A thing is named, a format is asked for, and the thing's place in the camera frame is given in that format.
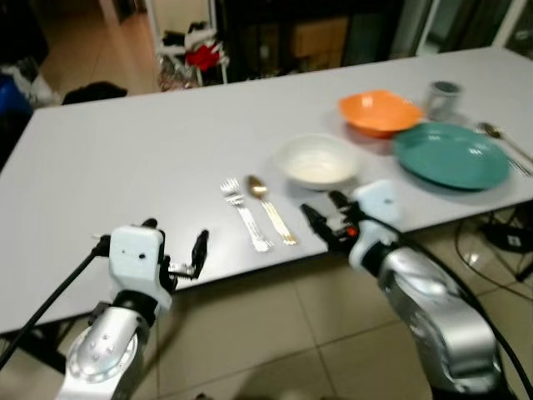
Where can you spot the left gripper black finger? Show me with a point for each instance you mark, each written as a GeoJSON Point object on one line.
{"type": "Point", "coordinates": [200, 248]}
{"type": "Point", "coordinates": [150, 223]}

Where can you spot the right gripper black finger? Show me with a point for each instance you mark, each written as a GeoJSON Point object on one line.
{"type": "Point", "coordinates": [338, 201]}
{"type": "Point", "coordinates": [316, 223]}

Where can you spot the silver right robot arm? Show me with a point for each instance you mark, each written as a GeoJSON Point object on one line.
{"type": "Point", "coordinates": [437, 321]}

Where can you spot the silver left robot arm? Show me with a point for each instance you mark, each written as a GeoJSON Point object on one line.
{"type": "Point", "coordinates": [108, 350]}

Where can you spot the white bowl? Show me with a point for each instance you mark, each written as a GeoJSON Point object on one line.
{"type": "Point", "coordinates": [318, 162]}

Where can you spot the gold spoon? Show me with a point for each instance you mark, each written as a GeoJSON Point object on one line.
{"type": "Point", "coordinates": [491, 132]}
{"type": "Point", "coordinates": [273, 212]}

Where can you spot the silver fork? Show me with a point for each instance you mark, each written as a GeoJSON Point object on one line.
{"type": "Point", "coordinates": [247, 218]}
{"type": "Point", "coordinates": [518, 165]}

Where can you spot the orange bowl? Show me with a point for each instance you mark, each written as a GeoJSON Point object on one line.
{"type": "Point", "coordinates": [379, 112]}

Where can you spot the green plate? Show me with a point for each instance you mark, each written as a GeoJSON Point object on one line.
{"type": "Point", "coordinates": [450, 157]}

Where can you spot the black power strip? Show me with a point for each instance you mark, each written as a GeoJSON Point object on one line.
{"type": "Point", "coordinates": [510, 236]}

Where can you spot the black chair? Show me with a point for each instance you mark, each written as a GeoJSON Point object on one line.
{"type": "Point", "coordinates": [93, 92]}

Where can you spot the grey mug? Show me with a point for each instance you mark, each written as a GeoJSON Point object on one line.
{"type": "Point", "coordinates": [443, 102]}

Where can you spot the brown cardboard box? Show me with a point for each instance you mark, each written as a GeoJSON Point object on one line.
{"type": "Point", "coordinates": [320, 37]}

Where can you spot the red cloth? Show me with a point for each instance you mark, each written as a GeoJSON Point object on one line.
{"type": "Point", "coordinates": [203, 57]}

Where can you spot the white metal rack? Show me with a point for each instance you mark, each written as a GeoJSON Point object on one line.
{"type": "Point", "coordinates": [223, 42]}

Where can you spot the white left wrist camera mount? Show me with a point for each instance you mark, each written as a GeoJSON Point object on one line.
{"type": "Point", "coordinates": [135, 254]}

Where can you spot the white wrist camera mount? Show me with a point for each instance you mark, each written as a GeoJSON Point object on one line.
{"type": "Point", "coordinates": [379, 208]}
{"type": "Point", "coordinates": [135, 254]}

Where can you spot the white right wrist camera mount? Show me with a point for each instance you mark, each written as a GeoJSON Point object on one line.
{"type": "Point", "coordinates": [379, 208]}

